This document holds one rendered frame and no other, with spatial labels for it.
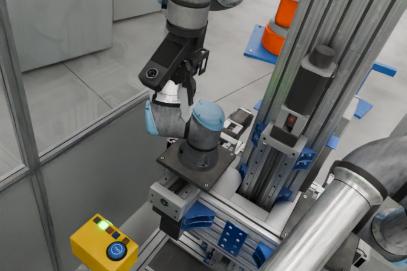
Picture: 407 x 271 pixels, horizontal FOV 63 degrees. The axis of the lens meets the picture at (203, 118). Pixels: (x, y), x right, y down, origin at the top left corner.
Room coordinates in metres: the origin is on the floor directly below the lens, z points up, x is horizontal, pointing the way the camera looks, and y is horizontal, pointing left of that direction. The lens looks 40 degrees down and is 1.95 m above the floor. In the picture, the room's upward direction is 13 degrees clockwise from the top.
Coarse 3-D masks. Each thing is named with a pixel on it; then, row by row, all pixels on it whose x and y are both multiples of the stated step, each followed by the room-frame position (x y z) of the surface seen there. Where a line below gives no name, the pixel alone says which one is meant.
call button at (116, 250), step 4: (112, 244) 0.43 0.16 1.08; (116, 244) 0.44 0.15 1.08; (120, 244) 0.44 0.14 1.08; (112, 248) 0.42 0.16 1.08; (116, 248) 0.43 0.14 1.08; (120, 248) 0.43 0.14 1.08; (124, 248) 0.43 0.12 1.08; (112, 252) 0.41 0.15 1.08; (116, 252) 0.42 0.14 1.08; (120, 252) 0.42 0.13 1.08; (112, 256) 0.40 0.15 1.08; (116, 256) 0.41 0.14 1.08; (120, 256) 0.41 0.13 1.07
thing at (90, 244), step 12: (96, 216) 0.51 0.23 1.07; (84, 228) 0.47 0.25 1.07; (96, 228) 0.47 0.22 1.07; (72, 240) 0.43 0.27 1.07; (84, 240) 0.43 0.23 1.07; (96, 240) 0.44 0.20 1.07; (108, 240) 0.45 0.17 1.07; (120, 240) 0.46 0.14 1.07; (84, 252) 0.41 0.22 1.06; (96, 252) 0.41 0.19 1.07; (108, 252) 0.42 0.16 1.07; (132, 252) 0.43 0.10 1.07; (96, 264) 0.39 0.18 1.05; (108, 264) 0.38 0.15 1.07; (120, 264) 0.39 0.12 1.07; (132, 264) 0.43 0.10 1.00
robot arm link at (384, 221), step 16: (400, 192) 0.40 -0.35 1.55; (384, 208) 0.63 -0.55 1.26; (400, 208) 0.49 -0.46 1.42; (368, 224) 0.58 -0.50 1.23; (384, 224) 0.53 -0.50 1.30; (400, 224) 0.46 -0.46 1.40; (368, 240) 0.56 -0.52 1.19; (384, 240) 0.52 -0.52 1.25; (400, 240) 0.48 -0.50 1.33; (384, 256) 0.53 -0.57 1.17; (400, 256) 0.51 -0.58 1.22
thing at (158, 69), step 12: (168, 36) 0.56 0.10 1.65; (168, 48) 0.54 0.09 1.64; (180, 48) 0.54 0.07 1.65; (156, 60) 0.51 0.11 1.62; (168, 60) 0.51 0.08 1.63; (180, 60) 0.53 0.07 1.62; (144, 72) 0.49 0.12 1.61; (156, 72) 0.49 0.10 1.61; (168, 72) 0.50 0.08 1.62; (144, 84) 0.48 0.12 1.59; (156, 84) 0.47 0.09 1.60
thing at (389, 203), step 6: (402, 120) 1.46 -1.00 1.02; (396, 126) 1.48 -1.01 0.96; (402, 126) 1.45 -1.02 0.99; (396, 132) 1.45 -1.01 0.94; (402, 132) 1.44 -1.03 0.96; (390, 198) 1.38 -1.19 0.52; (384, 204) 1.38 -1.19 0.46; (390, 204) 1.37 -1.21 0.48; (396, 204) 1.36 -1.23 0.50; (372, 252) 1.32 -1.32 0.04; (378, 258) 1.30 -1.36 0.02; (384, 258) 1.29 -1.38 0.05; (390, 264) 1.27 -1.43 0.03; (396, 270) 1.25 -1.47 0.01; (402, 270) 1.24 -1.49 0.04
